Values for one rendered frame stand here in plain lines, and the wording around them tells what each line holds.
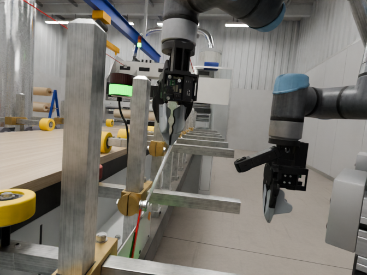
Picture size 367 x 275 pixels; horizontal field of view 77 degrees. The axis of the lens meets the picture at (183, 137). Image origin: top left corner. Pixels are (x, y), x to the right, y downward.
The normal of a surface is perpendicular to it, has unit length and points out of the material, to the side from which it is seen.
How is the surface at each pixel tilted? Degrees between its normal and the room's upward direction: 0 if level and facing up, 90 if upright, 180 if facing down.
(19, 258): 90
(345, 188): 90
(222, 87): 90
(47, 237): 90
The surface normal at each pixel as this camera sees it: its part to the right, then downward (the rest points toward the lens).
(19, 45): 0.72, 0.12
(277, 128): -0.78, -0.02
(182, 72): 0.24, 0.10
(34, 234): 0.99, 0.09
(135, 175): -0.11, 0.07
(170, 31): -0.50, 0.04
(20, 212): 0.88, 0.11
